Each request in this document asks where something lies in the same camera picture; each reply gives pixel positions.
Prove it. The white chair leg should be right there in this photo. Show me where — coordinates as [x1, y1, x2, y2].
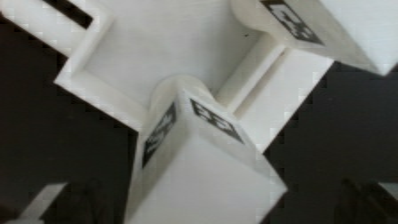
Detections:
[231, 0, 398, 76]
[123, 75, 286, 224]

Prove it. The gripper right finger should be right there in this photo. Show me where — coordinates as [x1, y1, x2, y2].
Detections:
[336, 179, 398, 224]

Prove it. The white chair seat part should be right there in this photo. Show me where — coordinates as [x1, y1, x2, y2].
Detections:
[0, 0, 332, 150]

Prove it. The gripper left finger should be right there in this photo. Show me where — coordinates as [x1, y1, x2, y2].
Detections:
[11, 181, 114, 224]

